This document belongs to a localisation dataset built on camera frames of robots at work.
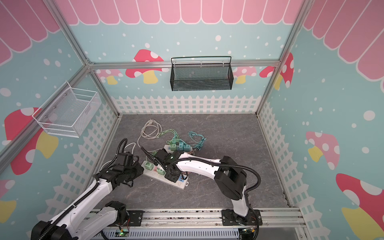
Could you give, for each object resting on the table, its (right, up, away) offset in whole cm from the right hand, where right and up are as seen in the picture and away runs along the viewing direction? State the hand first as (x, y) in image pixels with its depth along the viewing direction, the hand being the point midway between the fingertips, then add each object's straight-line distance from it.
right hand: (173, 173), depth 83 cm
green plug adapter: (-15, +4, +2) cm, 15 cm away
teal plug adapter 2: (+7, +13, +9) cm, 18 cm away
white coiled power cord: (-22, +25, +29) cm, 44 cm away
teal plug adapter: (+3, +14, +11) cm, 18 cm away
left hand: (-18, +1, +2) cm, 18 cm away
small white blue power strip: (-7, +13, +16) cm, 22 cm away
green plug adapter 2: (-7, +1, 0) cm, 7 cm away
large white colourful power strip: (+4, -5, 0) cm, 6 cm away
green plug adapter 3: (-2, +14, +11) cm, 17 cm away
